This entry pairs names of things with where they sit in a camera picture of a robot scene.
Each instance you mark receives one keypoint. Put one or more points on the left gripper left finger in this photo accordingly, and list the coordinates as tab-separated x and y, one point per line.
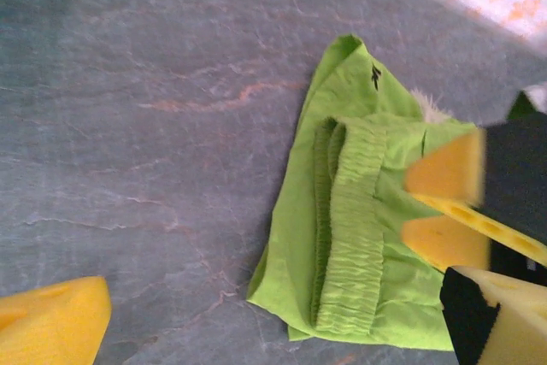
51	322

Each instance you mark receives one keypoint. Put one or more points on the green shorts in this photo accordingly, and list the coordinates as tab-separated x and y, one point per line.
350	211

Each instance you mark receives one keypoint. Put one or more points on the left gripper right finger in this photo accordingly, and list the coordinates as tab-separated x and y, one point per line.
513	322

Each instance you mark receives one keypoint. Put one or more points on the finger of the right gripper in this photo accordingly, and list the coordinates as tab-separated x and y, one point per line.
448	243
453	168

